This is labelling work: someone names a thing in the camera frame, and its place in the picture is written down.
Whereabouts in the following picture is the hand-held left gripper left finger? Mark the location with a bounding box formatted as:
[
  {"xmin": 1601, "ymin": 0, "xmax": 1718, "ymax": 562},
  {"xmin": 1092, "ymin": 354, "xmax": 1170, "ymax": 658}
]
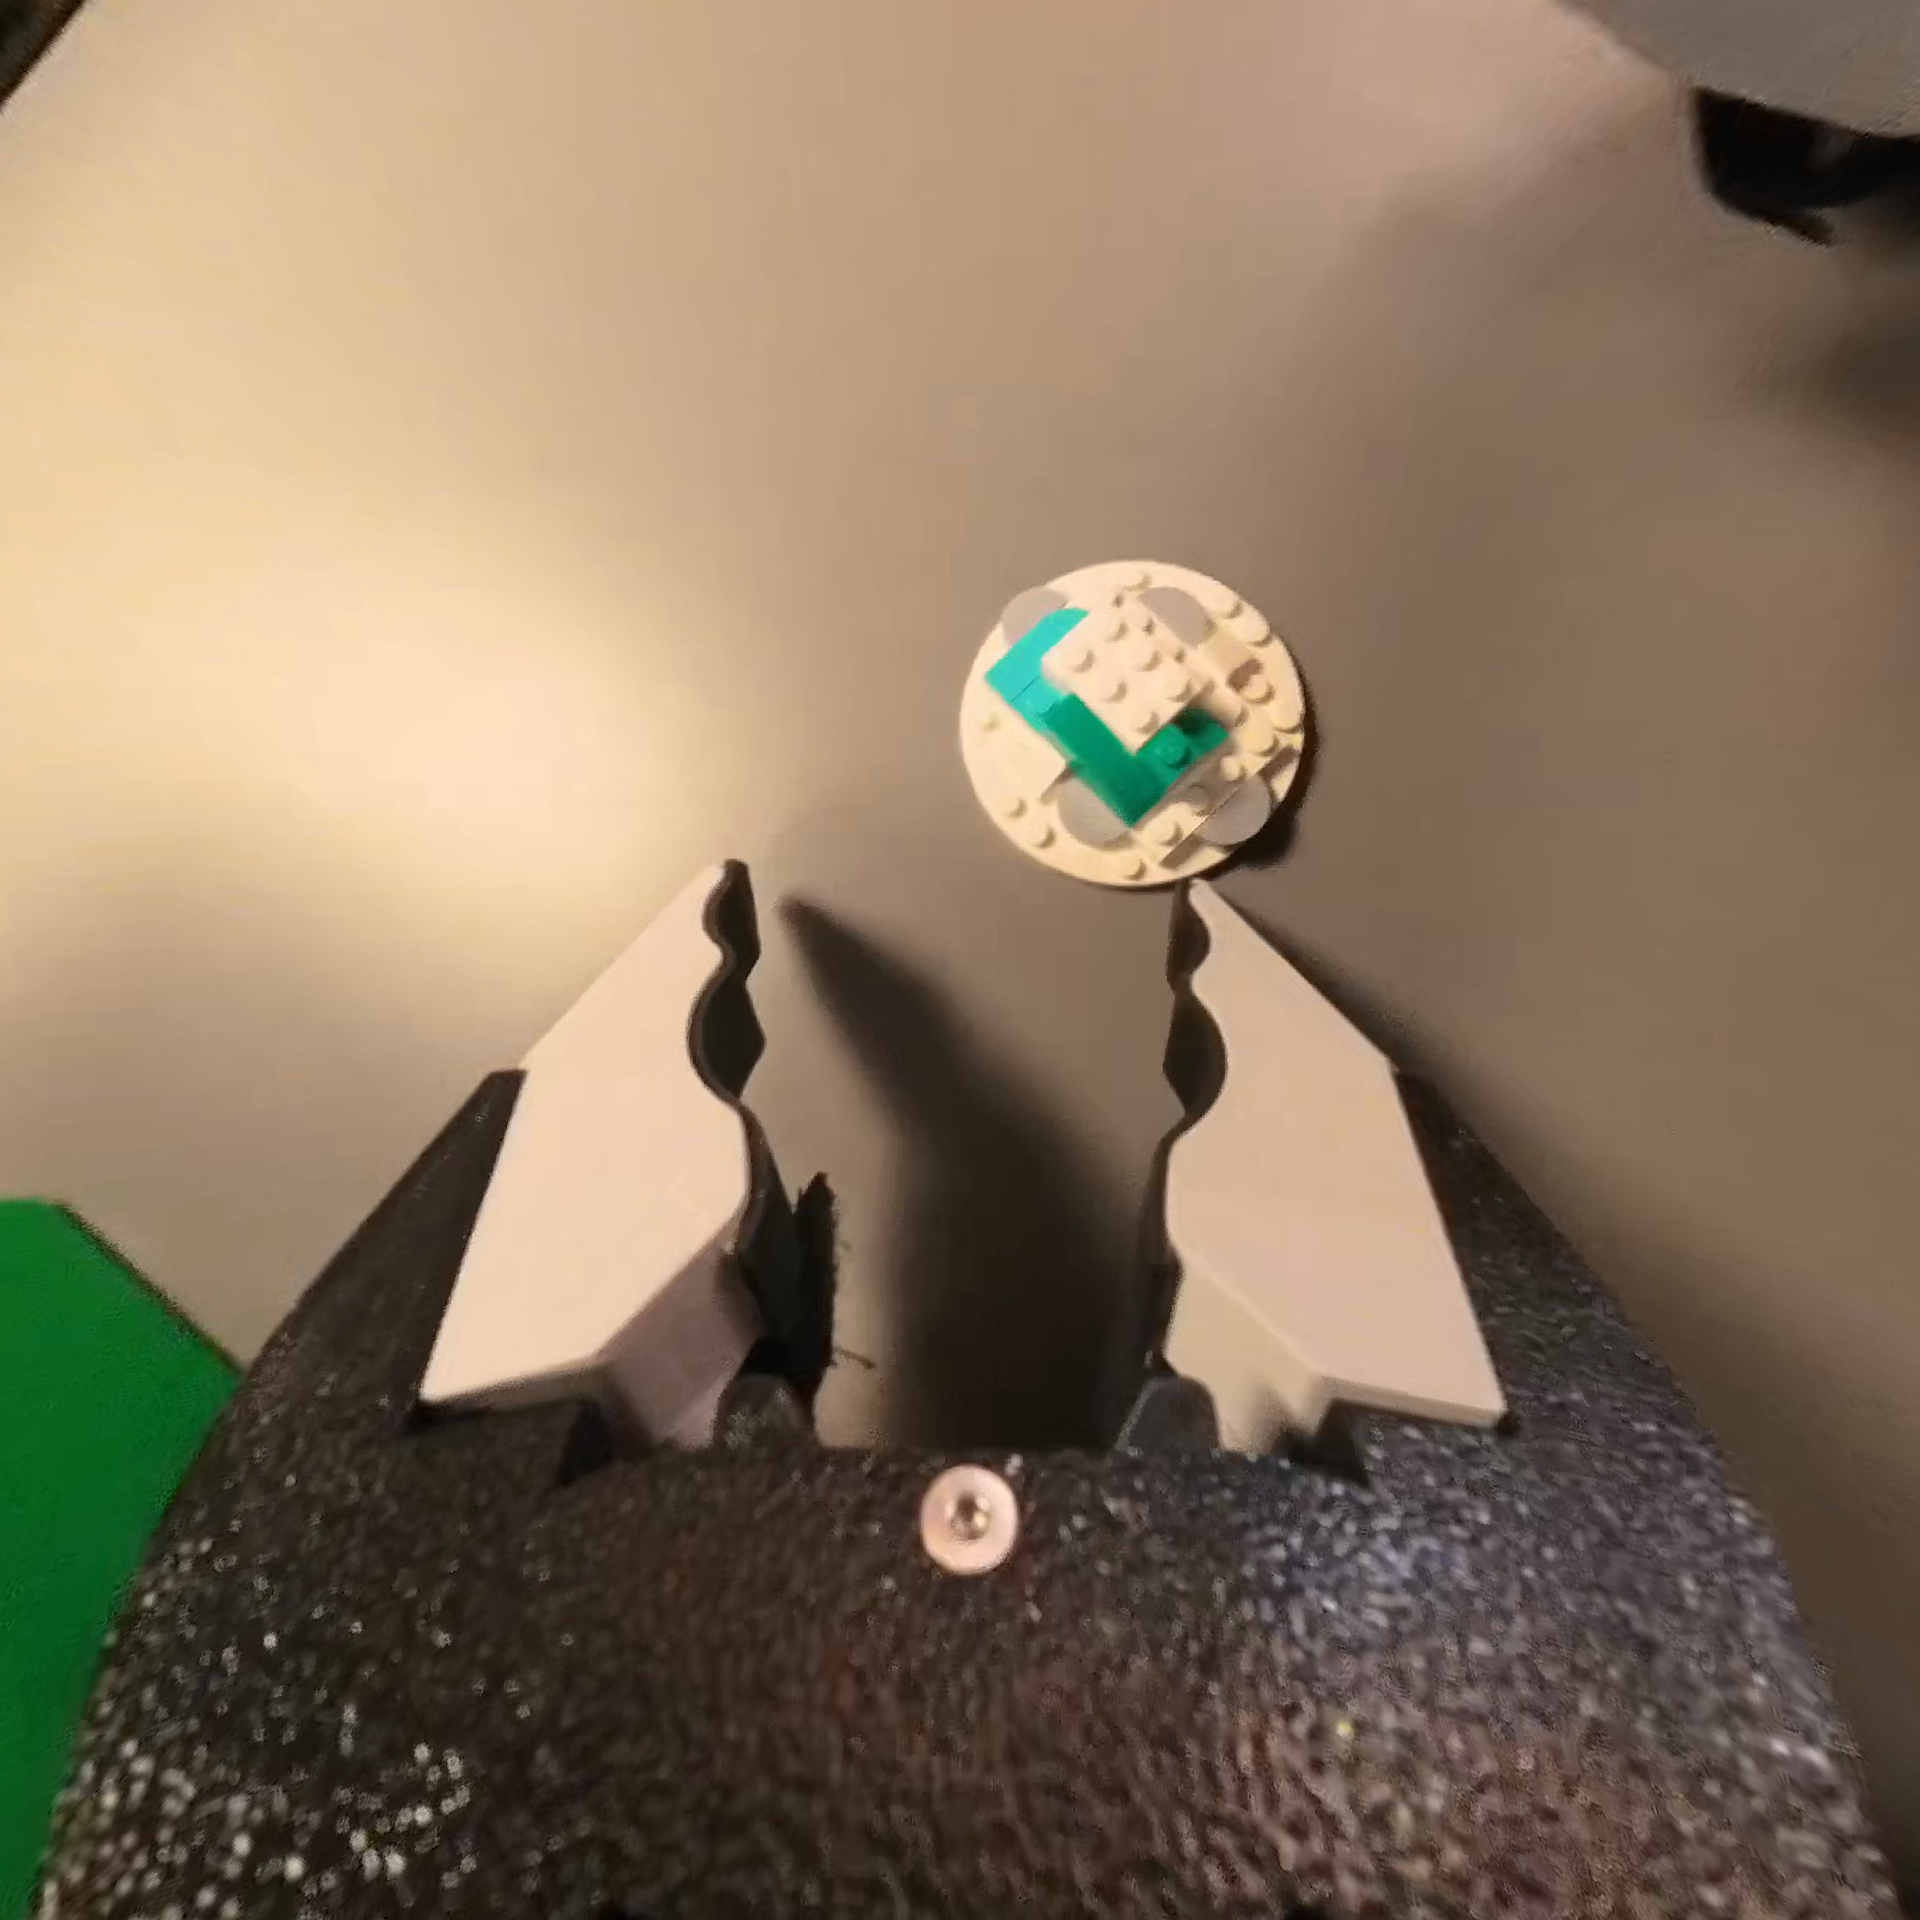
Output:
[{"xmin": 419, "ymin": 859, "xmax": 838, "ymax": 1453}]

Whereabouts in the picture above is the green plastic bin stack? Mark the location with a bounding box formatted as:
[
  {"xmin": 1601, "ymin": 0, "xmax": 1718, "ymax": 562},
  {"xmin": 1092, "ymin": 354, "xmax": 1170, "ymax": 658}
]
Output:
[{"xmin": 0, "ymin": 1194, "xmax": 245, "ymax": 1920}]

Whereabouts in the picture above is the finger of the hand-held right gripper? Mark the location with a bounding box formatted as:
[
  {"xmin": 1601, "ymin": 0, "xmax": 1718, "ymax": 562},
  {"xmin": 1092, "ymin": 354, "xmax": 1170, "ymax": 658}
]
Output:
[{"xmin": 1561, "ymin": 0, "xmax": 1920, "ymax": 248}]

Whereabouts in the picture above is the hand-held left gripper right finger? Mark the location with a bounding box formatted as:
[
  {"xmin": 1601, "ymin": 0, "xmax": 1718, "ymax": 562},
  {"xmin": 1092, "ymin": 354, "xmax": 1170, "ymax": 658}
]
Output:
[{"xmin": 1142, "ymin": 884, "xmax": 1509, "ymax": 1461}]

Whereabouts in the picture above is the round white lego model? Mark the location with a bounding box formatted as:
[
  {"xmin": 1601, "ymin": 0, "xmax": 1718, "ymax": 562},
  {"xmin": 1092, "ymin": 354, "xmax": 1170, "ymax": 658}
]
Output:
[{"xmin": 957, "ymin": 558, "xmax": 1308, "ymax": 889}]

